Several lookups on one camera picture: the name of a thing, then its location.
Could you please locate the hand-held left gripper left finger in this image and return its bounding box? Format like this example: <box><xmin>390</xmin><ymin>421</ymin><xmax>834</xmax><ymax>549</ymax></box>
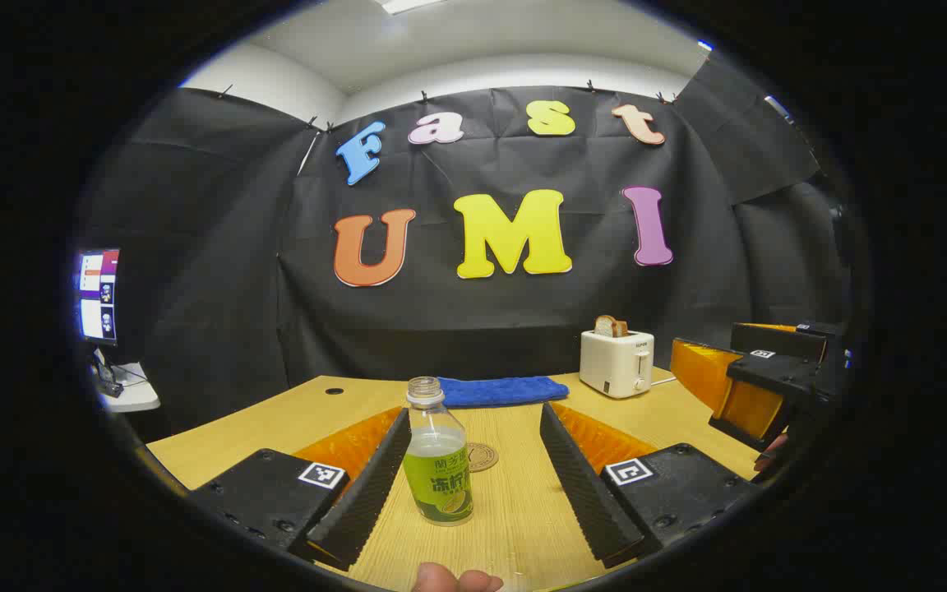
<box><xmin>186</xmin><ymin>405</ymin><xmax>413</xmax><ymax>572</ymax></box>

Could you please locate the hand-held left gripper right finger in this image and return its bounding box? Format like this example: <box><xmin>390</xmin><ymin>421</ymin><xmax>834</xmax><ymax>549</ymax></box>
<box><xmin>539</xmin><ymin>401</ymin><xmax>760</xmax><ymax>570</ymax></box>

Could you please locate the clear green-label water bottle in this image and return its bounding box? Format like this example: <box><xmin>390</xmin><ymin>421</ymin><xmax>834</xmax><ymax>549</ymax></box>
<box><xmin>402</xmin><ymin>377</ymin><xmax>474</xmax><ymax>527</ymax></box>

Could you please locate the blue folded towel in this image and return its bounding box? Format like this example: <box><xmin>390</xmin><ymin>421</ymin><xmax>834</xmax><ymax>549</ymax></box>
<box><xmin>438</xmin><ymin>376</ymin><xmax>571</xmax><ymax>409</ymax></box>

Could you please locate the white toaster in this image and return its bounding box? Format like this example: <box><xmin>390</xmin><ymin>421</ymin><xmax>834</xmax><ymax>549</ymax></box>
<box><xmin>580</xmin><ymin>329</ymin><xmax>655</xmax><ymax>400</ymax></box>

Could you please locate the white side table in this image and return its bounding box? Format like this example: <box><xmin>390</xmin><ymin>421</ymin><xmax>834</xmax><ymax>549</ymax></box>
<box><xmin>95</xmin><ymin>362</ymin><xmax>161</xmax><ymax>413</ymax></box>

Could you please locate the computer monitor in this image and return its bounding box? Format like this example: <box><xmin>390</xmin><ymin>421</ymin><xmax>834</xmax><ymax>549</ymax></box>
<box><xmin>75</xmin><ymin>249</ymin><xmax>121</xmax><ymax>345</ymax></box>

